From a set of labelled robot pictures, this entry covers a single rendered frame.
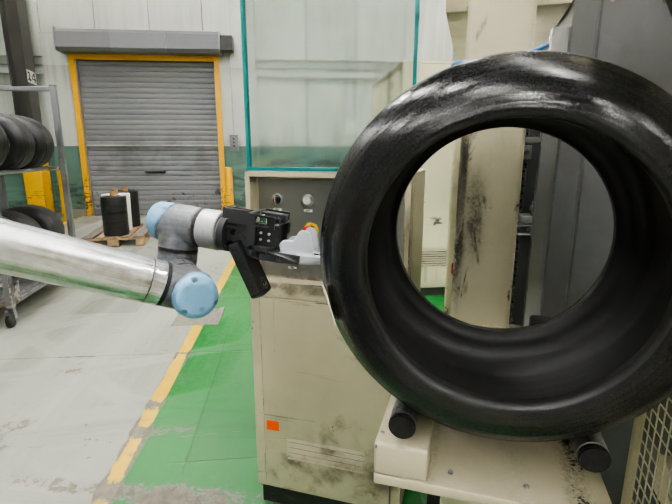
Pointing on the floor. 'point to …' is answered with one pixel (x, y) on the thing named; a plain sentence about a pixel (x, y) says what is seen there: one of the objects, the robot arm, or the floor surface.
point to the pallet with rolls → (120, 219)
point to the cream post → (489, 182)
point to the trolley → (22, 129)
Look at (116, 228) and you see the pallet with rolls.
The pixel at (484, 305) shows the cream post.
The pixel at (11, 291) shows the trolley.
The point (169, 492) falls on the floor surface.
